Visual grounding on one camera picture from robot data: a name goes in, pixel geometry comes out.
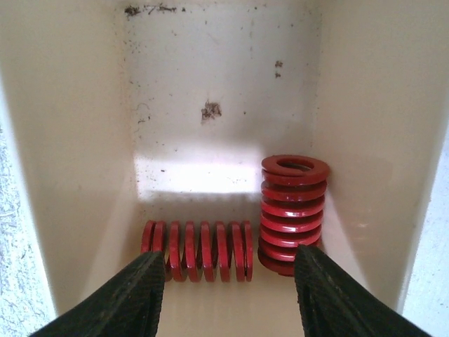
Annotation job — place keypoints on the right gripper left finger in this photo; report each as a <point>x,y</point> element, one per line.
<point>129,304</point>

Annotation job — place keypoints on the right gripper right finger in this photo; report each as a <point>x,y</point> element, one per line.
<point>332,303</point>

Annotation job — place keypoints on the large red spring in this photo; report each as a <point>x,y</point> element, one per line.
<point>208,251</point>
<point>292,206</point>

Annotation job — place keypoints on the white spring tray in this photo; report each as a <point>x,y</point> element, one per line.
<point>120,112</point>

